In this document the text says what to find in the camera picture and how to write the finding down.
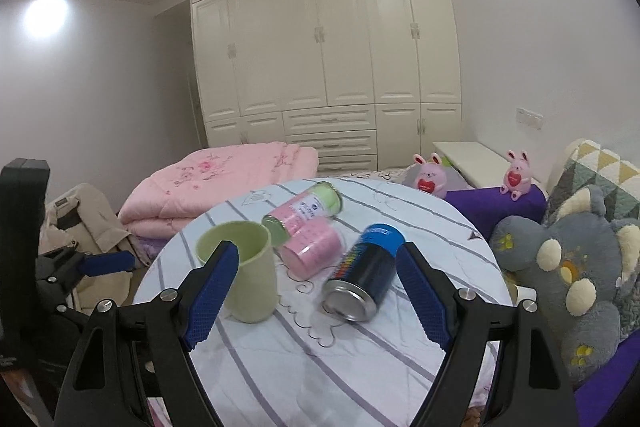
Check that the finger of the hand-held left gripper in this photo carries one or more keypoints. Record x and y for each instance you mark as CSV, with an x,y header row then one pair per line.
x,y
107,263

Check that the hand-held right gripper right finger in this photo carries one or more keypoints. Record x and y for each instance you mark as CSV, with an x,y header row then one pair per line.
x,y
425,297

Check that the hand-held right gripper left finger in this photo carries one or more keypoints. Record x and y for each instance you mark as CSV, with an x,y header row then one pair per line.
x,y
212,292

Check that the pink ribbed cup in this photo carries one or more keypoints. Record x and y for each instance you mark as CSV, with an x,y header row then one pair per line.
x,y
312,252

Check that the light green cup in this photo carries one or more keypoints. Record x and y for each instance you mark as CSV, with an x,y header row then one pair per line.
x,y
250,277

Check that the beige jacket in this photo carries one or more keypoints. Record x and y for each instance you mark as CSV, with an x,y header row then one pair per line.
x,y
95,217

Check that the black can with blue cap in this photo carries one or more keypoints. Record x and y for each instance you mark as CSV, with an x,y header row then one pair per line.
x,y
365,272

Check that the pink folded quilt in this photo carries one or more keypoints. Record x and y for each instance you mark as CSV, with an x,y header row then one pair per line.
x,y
200,187

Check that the white striped tablecloth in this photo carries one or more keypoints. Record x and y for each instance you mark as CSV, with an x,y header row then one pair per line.
x,y
300,357

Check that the purple cushion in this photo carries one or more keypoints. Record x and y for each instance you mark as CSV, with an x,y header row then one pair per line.
x,y
490,207

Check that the pink bunny toy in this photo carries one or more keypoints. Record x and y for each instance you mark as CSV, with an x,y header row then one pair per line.
x,y
430,177
517,177

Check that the pink can with green cap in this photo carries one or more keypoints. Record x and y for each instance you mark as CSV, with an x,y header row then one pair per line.
x,y
305,207

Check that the white bench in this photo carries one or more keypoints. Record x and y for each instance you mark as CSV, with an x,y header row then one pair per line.
x,y
475,159

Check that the grey plush toy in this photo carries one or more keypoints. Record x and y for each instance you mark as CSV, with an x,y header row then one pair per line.
x,y
575,267

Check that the purple bed sheet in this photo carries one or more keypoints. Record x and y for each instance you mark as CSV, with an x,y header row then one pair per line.
x,y
610,387

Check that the triangle patterned pillow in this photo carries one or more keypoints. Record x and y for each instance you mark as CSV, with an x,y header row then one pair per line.
x,y
600,172

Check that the cream wardrobe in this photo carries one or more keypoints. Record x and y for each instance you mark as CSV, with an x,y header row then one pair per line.
x,y
325,47

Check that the white wall switch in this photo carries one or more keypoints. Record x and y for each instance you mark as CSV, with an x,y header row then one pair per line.
x,y
529,118

